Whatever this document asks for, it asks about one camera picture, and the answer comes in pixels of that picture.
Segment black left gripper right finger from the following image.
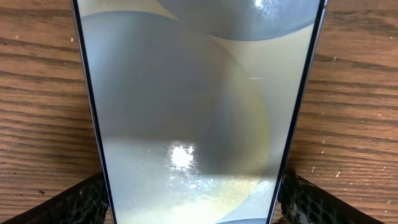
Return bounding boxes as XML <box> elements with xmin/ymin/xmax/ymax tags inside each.
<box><xmin>277</xmin><ymin>169</ymin><xmax>383</xmax><ymax>224</ymax></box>

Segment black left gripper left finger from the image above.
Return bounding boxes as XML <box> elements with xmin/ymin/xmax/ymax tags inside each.
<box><xmin>2</xmin><ymin>172</ymin><xmax>109</xmax><ymax>224</ymax></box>

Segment blue Galaxy smartphone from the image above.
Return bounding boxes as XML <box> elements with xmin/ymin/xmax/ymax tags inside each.
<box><xmin>72</xmin><ymin>0</ymin><xmax>328</xmax><ymax>223</ymax></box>

